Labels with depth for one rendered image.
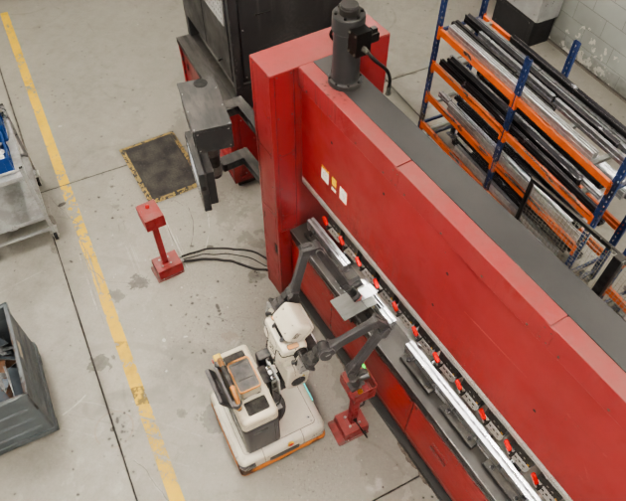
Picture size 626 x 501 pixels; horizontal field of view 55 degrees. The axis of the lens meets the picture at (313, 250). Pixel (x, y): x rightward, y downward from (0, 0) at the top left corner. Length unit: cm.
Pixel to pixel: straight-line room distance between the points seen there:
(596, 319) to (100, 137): 548
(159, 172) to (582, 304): 463
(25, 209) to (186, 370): 213
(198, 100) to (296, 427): 232
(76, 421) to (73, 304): 108
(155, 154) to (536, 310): 475
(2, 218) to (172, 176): 160
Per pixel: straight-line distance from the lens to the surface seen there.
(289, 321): 357
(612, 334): 274
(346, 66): 340
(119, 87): 758
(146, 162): 654
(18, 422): 478
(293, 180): 424
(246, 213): 590
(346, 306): 407
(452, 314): 328
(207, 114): 392
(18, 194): 618
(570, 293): 279
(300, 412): 450
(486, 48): 555
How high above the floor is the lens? 444
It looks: 53 degrees down
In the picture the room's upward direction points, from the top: 1 degrees clockwise
